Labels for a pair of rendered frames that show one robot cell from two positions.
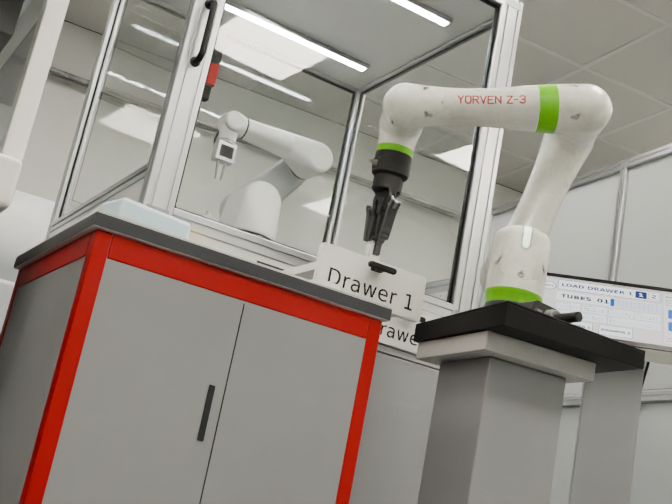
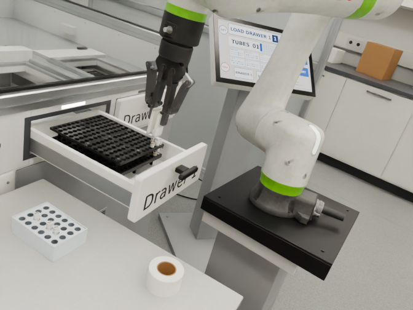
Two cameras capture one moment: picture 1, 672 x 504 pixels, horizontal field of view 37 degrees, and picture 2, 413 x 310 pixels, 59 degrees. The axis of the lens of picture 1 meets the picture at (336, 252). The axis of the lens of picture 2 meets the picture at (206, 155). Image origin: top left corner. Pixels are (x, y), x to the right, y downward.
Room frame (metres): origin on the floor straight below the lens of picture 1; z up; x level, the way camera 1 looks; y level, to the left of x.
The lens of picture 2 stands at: (1.62, 0.36, 1.30)
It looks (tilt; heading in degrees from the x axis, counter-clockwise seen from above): 24 degrees down; 320
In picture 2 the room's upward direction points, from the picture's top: 15 degrees clockwise
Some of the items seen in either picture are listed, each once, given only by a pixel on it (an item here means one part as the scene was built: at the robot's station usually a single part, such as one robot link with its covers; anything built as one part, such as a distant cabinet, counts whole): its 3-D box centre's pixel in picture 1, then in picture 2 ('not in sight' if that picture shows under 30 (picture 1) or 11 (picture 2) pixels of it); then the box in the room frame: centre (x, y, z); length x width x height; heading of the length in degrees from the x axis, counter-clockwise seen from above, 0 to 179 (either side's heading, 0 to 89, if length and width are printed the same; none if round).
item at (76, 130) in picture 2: not in sight; (107, 147); (2.43, 0.00, 0.87); 0.22 x 0.18 x 0.06; 28
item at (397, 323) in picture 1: (403, 329); (144, 109); (2.68, -0.22, 0.87); 0.29 x 0.02 x 0.11; 118
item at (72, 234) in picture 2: not in sight; (49, 229); (2.25, 0.18, 0.78); 0.12 x 0.08 x 0.04; 26
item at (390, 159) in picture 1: (390, 166); (180, 29); (2.35, -0.09, 1.20); 0.12 x 0.09 x 0.06; 116
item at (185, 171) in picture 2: (379, 268); (184, 170); (2.23, -0.11, 0.91); 0.07 x 0.04 x 0.01; 118
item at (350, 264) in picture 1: (370, 283); (171, 178); (2.25, -0.09, 0.87); 0.29 x 0.02 x 0.11; 118
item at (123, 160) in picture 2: not in sight; (141, 152); (2.34, -0.05, 0.90); 0.18 x 0.02 x 0.01; 118
